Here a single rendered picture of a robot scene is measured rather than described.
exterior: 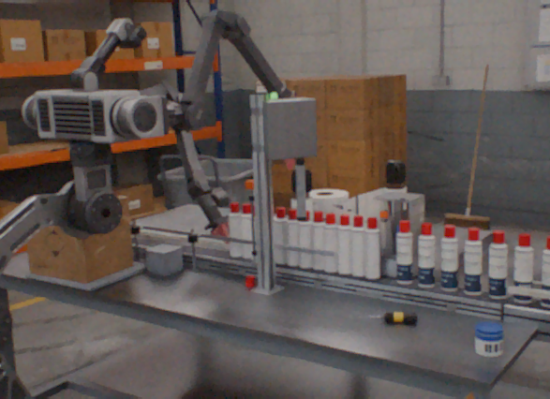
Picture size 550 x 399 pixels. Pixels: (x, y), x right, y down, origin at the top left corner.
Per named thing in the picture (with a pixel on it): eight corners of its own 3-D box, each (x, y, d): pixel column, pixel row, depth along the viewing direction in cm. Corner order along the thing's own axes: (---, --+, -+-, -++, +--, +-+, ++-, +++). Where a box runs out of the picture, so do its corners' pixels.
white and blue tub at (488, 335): (474, 355, 192) (474, 330, 190) (475, 345, 198) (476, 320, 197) (502, 358, 189) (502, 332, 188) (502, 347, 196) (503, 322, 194)
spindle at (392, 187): (409, 228, 303) (409, 159, 298) (400, 232, 296) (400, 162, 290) (390, 225, 308) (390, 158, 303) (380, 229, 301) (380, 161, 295)
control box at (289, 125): (318, 156, 241) (316, 98, 237) (269, 160, 235) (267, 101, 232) (305, 153, 250) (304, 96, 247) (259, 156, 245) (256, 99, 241)
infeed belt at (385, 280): (512, 307, 222) (512, 295, 221) (503, 316, 215) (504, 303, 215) (126, 244, 314) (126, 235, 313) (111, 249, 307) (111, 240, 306)
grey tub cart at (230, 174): (211, 253, 608) (204, 139, 589) (281, 258, 585) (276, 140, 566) (156, 286, 528) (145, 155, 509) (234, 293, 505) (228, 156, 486)
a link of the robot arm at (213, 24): (200, 2, 245) (221, -3, 238) (227, 22, 255) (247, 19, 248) (164, 125, 235) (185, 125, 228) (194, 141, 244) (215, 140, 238)
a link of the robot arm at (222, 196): (185, 190, 281) (197, 179, 276) (205, 184, 290) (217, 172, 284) (200, 216, 279) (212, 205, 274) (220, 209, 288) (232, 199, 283)
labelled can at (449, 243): (460, 288, 229) (461, 225, 225) (453, 293, 225) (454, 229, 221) (444, 286, 232) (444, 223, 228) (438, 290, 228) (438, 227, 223)
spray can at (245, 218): (259, 257, 273) (256, 202, 269) (251, 259, 269) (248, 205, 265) (246, 255, 276) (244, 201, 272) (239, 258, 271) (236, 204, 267)
